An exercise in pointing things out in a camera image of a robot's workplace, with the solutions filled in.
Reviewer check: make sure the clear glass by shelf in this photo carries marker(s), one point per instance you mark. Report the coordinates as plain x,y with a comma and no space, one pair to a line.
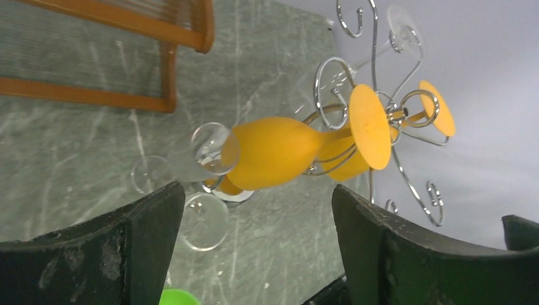
189,158

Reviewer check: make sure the clear glass near rack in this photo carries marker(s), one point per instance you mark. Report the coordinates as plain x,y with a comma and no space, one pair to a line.
204,222

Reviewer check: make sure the green plastic goblet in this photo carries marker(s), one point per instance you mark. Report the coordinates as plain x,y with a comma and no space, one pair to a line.
173,296

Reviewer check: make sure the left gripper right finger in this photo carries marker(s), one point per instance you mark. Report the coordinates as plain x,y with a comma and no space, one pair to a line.
390,260

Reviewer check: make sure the chrome wine glass rack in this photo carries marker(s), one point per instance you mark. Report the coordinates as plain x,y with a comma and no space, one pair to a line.
334,116

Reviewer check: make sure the wooden shelf rack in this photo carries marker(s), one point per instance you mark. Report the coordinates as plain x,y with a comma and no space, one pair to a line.
107,53

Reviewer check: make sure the orange plastic goblet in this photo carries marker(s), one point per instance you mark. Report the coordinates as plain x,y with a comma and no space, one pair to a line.
275,150
341,160

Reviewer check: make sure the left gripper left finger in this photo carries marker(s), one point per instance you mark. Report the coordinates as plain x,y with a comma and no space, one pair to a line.
119,257

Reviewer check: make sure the clear wine glass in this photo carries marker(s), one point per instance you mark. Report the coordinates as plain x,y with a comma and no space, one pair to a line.
404,37

